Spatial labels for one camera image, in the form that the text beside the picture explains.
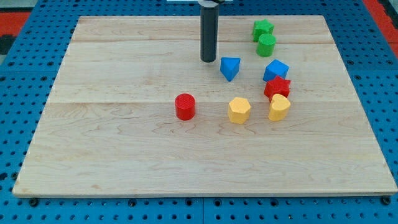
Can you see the red star block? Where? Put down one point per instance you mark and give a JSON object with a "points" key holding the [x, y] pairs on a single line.
{"points": [[278, 85]]}

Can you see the red cylinder block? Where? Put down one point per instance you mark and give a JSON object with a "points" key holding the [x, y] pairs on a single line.
{"points": [[185, 106]]}

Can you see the green cylinder block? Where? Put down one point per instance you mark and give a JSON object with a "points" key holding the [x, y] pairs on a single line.
{"points": [[265, 45]]}

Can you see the yellow heart block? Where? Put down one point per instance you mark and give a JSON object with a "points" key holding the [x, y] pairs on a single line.
{"points": [[279, 107]]}

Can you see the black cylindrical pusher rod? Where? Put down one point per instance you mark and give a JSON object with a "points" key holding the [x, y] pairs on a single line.
{"points": [[209, 12]]}

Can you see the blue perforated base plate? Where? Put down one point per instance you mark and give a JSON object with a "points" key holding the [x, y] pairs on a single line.
{"points": [[30, 67]]}

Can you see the blue triangle block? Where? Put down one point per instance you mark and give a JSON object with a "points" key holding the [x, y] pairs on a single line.
{"points": [[229, 67]]}

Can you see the blue cube block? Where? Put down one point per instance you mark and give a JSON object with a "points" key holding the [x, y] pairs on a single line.
{"points": [[275, 68]]}

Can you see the light wooden board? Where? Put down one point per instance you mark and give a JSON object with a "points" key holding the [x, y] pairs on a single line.
{"points": [[109, 127]]}

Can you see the yellow hexagon block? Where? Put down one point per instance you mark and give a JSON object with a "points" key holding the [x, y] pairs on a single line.
{"points": [[239, 110]]}

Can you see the green star block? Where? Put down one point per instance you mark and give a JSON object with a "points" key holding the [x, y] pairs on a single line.
{"points": [[261, 27]]}

